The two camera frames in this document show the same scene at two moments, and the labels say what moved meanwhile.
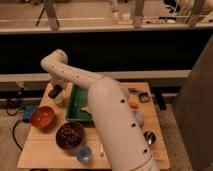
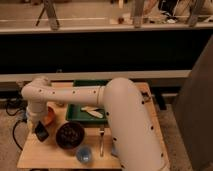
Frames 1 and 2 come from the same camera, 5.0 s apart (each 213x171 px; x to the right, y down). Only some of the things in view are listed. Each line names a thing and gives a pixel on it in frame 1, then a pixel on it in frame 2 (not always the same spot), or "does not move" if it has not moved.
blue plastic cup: (83, 154) does not move
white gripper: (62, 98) -> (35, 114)
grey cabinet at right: (194, 114) does not move
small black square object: (143, 97) does not move
